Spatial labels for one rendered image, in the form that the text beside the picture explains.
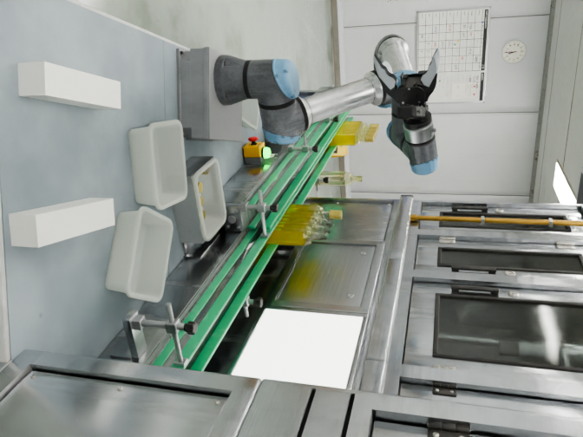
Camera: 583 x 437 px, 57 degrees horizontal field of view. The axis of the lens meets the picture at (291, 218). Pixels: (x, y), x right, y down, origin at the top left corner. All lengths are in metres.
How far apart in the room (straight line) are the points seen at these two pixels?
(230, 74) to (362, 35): 6.02
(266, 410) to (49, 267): 0.57
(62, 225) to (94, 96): 0.28
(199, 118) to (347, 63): 6.15
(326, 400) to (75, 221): 0.61
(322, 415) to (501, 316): 1.01
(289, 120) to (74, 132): 0.68
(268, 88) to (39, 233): 0.82
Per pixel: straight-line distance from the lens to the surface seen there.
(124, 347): 1.37
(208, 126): 1.61
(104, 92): 1.25
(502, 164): 7.99
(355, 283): 1.82
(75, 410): 1.01
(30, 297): 1.18
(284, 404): 0.90
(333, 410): 0.88
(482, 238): 2.18
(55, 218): 1.12
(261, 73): 1.62
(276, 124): 1.67
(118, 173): 1.39
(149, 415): 0.95
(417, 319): 1.72
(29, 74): 1.14
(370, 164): 8.02
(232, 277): 1.58
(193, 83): 1.65
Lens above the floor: 1.53
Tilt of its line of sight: 16 degrees down
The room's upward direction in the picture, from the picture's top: 92 degrees clockwise
